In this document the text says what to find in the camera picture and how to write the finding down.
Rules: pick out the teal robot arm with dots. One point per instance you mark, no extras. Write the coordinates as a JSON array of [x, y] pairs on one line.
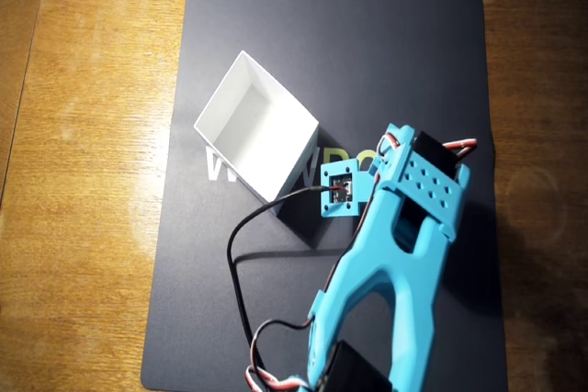
[[390, 249]]

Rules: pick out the white open cardboard box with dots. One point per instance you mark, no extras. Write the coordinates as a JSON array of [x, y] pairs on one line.
[[257, 126]]

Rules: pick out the black mat with printed logo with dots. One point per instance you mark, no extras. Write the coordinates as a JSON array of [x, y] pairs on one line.
[[367, 66]]

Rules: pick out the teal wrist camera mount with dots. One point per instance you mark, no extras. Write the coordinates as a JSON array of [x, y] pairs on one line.
[[337, 190]]

